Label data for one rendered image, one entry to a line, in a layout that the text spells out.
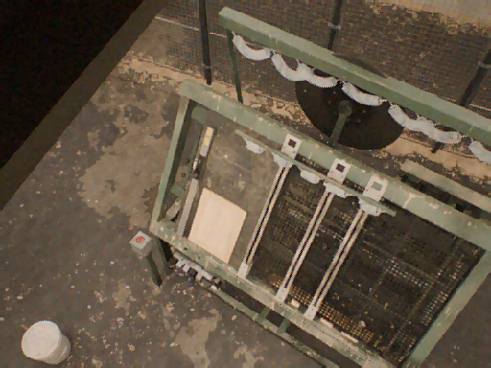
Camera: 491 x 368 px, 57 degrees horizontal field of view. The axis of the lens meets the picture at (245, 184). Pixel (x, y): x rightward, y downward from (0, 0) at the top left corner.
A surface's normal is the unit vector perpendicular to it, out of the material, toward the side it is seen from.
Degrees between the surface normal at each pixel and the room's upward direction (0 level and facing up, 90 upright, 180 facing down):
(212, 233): 58
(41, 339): 0
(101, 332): 0
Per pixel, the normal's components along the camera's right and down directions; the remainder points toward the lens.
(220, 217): -0.46, 0.31
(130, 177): 0.00, -0.54
